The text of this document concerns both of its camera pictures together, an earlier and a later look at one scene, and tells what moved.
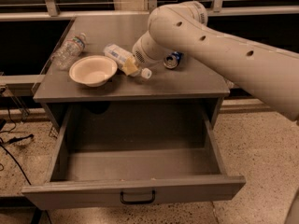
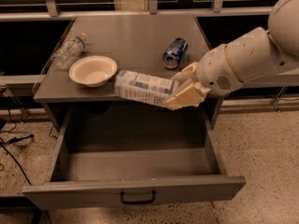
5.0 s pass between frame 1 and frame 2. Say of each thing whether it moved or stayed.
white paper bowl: stayed
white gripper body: moved
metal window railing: stayed
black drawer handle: stayed
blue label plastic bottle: moved
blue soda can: stayed
